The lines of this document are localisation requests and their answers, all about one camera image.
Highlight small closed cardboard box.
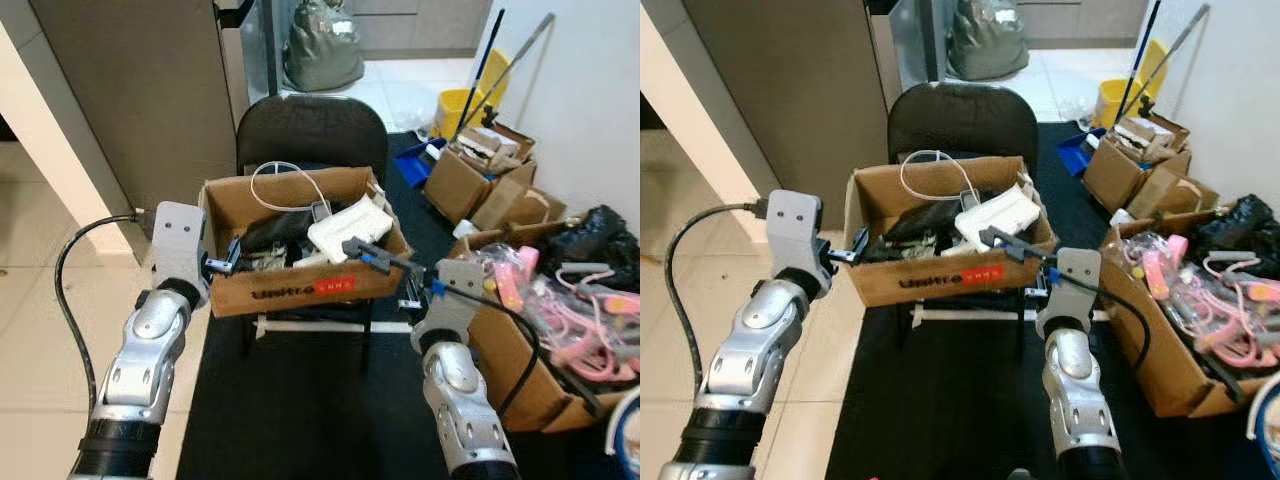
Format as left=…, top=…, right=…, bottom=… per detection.
left=1135, top=165, right=1224, bottom=222
left=470, top=178, right=569, bottom=234

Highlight dark blue mop handle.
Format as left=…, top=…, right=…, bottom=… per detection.
left=455, top=8, right=508, bottom=141
left=1115, top=0, right=1164, bottom=121

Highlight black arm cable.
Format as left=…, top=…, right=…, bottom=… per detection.
left=1090, top=278, right=1153, bottom=401
left=664, top=203, right=771, bottom=373
left=440, top=284, right=547, bottom=421
left=54, top=212, right=151, bottom=416

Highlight yellow mop bucket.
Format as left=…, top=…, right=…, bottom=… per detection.
left=436, top=75, right=512, bottom=142
left=1093, top=38, right=1170, bottom=129

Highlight white blue round bin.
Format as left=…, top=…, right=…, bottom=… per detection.
left=603, top=388, right=641, bottom=480
left=1245, top=372, right=1280, bottom=471

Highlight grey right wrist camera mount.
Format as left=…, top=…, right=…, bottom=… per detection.
left=412, top=258, right=491, bottom=353
left=1035, top=248, right=1102, bottom=341

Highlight grey green rubbish bag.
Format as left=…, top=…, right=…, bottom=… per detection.
left=283, top=0, right=366, bottom=93
left=947, top=0, right=1032, bottom=81

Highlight grey tall cabinet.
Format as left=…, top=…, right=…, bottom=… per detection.
left=680, top=0, right=901, bottom=201
left=28, top=0, right=252, bottom=217

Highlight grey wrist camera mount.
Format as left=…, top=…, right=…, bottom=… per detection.
left=412, top=258, right=491, bottom=353
left=140, top=201, right=211, bottom=301
left=1035, top=248, right=1102, bottom=341
left=765, top=192, right=827, bottom=277

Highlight black chair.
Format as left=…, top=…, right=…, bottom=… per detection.
left=887, top=82, right=1041, bottom=353
left=235, top=93, right=392, bottom=377

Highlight large cardboard box pink parts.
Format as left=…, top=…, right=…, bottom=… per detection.
left=1098, top=210, right=1280, bottom=420
left=450, top=220, right=641, bottom=434

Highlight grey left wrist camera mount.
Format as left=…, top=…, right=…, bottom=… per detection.
left=140, top=201, right=211, bottom=301
left=765, top=192, right=827, bottom=277

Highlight grey metal broom handle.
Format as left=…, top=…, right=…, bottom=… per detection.
left=1140, top=3, right=1212, bottom=101
left=480, top=12, right=557, bottom=113

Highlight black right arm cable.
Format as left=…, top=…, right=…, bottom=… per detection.
left=440, top=284, right=547, bottom=421
left=1090, top=278, right=1153, bottom=401

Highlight open cardboard box with parts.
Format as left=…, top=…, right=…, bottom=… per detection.
left=1083, top=113, right=1194, bottom=215
left=423, top=123, right=539, bottom=227

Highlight white bar under chair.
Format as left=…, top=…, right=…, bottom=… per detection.
left=909, top=304, right=1051, bottom=324
left=254, top=316, right=417, bottom=337

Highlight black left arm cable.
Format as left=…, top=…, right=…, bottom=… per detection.
left=54, top=212, right=151, bottom=416
left=664, top=203, right=771, bottom=373

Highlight black plastic bag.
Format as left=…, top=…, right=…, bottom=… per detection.
left=1190, top=193, right=1280, bottom=282
left=545, top=205, right=641, bottom=292

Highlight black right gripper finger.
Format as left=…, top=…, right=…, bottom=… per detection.
left=978, top=226, right=1050, bottom=266
left=342, top=237, right=426, bottom=279

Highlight cardboard box with red label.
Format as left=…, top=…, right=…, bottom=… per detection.
left=198, top=165, right=414, bottom=319
left=843, top=155, right=1059, bottom=308

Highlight white looped cable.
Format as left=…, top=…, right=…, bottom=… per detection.
left=250, top=160, right=332, bottom=214
left=899, top=150, right=977, bottom=204

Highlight black cloth item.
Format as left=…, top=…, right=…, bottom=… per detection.
left=240, top=210, right=323, bottom=252
left=884, top=200, right=967, bottom=247

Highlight pink plastic handle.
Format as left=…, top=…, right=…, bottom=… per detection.
left=1140, top=235, right=1191, bottom=302
left=496, top=245, right=542, bottom=312

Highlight blue dustpan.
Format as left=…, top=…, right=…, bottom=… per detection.
left=393, top=137, right=447, bottom=190
left=1057, top=127, right=1107, bottom=177

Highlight black floor mat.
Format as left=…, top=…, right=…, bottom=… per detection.
left=175, top=130, right=641, bottom=480
left=825, top=120, right=1280, bottom=480

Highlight white plastic device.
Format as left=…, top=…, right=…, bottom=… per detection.
left=306, top=193, right=395, bottom=264
left=955, top=183, right=1042, bottom=252

